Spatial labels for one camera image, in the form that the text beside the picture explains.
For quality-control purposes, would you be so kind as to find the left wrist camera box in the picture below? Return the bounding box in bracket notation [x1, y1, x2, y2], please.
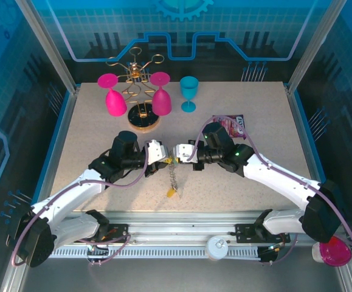
[145, 139, 168, 165]

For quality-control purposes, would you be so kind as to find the pink lidded cup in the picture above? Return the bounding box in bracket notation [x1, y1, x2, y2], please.
[311, 235, 352, 268]

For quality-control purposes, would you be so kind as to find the aluminium front rail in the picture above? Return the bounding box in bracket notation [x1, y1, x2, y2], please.
[53, 211, 316, 248]

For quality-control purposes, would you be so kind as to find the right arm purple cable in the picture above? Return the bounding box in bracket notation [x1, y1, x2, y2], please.
[187, 113, 352, 267]

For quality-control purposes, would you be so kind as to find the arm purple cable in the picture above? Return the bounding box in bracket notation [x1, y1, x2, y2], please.
[11, 142, 150, 268]
[187, 113, 352, 267]

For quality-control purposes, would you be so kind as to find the teal plastic goblet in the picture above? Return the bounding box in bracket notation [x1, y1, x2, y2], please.
[179, 75, 199, 114]

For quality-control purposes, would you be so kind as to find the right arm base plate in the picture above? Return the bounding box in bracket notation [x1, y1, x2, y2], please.
[234, 223, 267, 245]

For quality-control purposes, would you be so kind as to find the gold wire glass rack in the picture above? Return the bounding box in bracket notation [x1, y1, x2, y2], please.
[105, 47, 165, 133]

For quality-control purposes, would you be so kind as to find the pink plastic goblet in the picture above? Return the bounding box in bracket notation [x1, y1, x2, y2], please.
[97, 72, 128, 117]
[150, 71, 174, 117]

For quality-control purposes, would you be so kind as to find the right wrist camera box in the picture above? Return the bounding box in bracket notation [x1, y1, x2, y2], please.
[172, 142, 199, 164]

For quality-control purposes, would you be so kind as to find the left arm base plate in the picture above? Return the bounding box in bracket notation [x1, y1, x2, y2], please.
[81, 223, 130, 245]

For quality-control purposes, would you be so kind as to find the aluminium frame post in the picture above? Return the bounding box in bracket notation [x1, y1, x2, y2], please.
[285, 0, 348, 94]
[14, 0, 81, 94]

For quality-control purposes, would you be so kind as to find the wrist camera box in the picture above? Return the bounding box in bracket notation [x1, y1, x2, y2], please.
[145, 139, 168, 165]
[172, 142, 199, 164]

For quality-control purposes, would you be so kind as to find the aluminium table side rail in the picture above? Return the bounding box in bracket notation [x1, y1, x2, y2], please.
[34, 86, 81, 210]
[285, 86, 332, 195]

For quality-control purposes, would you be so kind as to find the white slotted cable duct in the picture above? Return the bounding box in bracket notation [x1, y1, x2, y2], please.
[49, 246, 260, 260]

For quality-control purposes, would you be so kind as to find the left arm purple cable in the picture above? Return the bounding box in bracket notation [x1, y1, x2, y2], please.
[11, 142, 150, 268]

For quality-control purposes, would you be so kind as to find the purple candy bag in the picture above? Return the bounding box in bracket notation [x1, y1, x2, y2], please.
[212, 114, 246, 141]

